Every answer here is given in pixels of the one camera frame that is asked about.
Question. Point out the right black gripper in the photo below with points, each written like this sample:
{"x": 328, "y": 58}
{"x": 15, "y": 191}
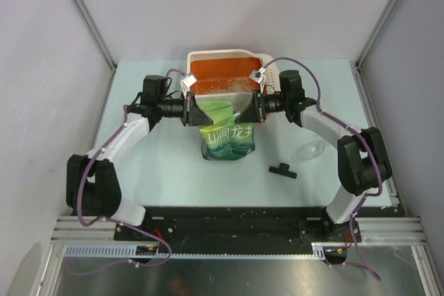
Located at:
{"x": 254, "y": 113}

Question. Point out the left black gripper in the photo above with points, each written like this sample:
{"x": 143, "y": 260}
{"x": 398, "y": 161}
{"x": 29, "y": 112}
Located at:
{"x": 193, "y": 116}

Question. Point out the green litter bag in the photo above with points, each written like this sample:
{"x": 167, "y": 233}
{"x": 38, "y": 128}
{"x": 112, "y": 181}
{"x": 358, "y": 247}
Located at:
{"x": 225, "y": 140}

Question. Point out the orange and cream litter box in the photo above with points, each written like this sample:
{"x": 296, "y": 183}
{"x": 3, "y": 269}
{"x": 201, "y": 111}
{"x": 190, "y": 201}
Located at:
{"x": 224, "y": 64}

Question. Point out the black bag clip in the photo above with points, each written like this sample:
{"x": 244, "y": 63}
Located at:
{"x": 283, "y": 170}

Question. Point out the clear plastic scoop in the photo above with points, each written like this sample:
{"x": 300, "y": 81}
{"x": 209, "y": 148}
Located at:
{"x": 311, "y": 150}

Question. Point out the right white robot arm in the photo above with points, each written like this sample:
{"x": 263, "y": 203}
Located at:
{"x": 362, "y": 159}

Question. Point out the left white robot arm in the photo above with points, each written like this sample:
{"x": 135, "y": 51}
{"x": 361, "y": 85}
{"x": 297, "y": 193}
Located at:
{"x": 92, "y": 181}

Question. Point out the beige cat litter granules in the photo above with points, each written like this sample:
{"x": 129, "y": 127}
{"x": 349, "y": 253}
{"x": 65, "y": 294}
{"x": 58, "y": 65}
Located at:
{"x": 221, "y": 86}

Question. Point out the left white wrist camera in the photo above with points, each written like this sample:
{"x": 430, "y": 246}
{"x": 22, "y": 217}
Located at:
{"x": 187, "y": 82}

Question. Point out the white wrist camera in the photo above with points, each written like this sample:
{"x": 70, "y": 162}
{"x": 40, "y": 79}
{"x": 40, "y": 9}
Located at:
{"x": 187, "y": 82}
{"x": 259, "y": 76}

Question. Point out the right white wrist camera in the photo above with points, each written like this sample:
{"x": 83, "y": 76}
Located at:
{"x": 259, "y": 76}

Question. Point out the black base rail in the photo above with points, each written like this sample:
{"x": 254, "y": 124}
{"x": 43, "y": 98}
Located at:
{"x": 243, "y": 231}

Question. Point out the left aluminium frame post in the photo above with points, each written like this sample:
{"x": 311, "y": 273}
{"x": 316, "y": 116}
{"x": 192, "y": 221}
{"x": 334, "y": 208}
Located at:
{"x": 94, "y": 32}

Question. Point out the aluminium frame post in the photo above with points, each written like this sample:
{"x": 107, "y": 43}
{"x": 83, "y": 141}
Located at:
{"x": 380, "y": 26}
{"x": 94, "y": 32}

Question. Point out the right aluminium frame post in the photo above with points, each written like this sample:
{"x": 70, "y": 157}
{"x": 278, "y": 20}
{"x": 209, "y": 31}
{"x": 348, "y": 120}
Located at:
{"x": 380, "y": 26}

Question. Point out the aluminium side rail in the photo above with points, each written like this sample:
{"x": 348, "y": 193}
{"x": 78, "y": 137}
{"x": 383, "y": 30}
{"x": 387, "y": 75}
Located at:
{"x": 396, "y": 229}

